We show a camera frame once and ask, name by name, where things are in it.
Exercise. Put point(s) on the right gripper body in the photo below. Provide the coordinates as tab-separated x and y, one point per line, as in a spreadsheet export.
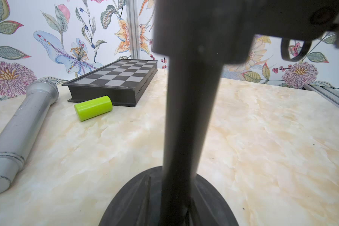
297	23

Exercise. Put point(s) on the black stand pole with clip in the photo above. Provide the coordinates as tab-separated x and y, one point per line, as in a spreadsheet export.
199	37

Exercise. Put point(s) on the black round stand base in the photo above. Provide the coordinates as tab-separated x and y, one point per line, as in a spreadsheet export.
138	203

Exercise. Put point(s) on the silver microphone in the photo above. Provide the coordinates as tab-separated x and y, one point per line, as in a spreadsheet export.
19	135

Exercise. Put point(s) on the black checkered chess box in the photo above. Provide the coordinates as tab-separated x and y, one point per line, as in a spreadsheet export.
123	81

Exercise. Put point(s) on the green cylinder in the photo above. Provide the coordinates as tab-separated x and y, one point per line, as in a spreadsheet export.
93	108

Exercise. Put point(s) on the aluminium corner post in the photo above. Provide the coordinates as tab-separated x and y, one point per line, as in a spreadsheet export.
133	27

